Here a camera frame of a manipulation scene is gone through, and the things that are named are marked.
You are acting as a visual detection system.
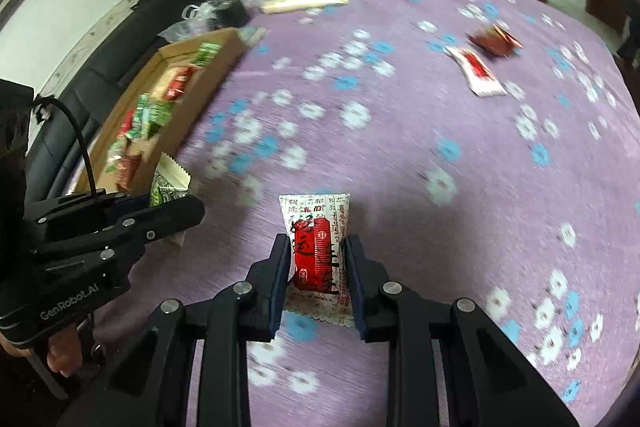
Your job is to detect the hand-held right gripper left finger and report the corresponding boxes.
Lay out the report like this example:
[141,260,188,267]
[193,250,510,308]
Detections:
[100,233,293,427]

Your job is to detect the clear plastic bag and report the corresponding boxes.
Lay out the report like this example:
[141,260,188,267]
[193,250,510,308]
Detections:
[160,2,216,42]

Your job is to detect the white packet with red label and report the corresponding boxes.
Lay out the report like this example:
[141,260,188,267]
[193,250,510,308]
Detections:
[445,46,508,98]

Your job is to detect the black leather sofa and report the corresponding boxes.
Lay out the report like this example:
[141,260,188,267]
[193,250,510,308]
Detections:
[22,0,226,202]

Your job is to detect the brown cardboard box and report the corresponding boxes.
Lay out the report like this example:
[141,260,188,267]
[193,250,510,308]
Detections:
[75,27,251,208]

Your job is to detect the purple floral tablecloth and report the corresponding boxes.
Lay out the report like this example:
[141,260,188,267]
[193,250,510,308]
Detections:
[65,0,640,427]

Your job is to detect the black container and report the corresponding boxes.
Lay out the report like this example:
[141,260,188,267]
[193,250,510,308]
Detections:
[210,0,251,30]

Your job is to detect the white and green snack packet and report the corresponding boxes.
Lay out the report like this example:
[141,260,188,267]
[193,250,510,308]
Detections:
[149,152,193,248]

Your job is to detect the dark red snack packet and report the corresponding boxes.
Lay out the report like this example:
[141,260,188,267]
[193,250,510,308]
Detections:
[117,154,143,190]
[467,24,523,58]

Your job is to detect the white patterned snack packet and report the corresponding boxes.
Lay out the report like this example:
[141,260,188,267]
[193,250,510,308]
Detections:
[279,193,353,328]

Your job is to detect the dark green snack packet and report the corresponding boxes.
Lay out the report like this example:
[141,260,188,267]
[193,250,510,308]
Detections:
[145,99,176,138]

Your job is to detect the person's left hand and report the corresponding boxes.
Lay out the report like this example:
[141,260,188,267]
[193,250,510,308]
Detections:
[0,326,86,379]

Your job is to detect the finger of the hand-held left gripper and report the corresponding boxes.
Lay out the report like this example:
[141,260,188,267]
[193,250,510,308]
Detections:
[32,196,206,265]
[25,190,152,224]

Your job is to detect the black cable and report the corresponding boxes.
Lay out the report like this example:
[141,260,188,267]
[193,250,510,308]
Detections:
[32,97,101,198]

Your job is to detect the clear bag of green candies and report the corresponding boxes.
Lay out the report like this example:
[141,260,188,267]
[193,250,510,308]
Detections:
[125,94,151,142]

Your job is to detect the cream tube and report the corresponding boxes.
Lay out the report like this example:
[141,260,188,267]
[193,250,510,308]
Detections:
[260,0,351,14]

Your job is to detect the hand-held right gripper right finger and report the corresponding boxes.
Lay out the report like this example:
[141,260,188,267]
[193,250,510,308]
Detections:
[345,234,581,427]

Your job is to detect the bright green snack packet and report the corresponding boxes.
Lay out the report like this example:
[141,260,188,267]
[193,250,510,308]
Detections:
[192,42,221,66]

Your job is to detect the beige snack bar packet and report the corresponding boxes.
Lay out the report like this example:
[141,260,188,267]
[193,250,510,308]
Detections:
[149,66,173,102]

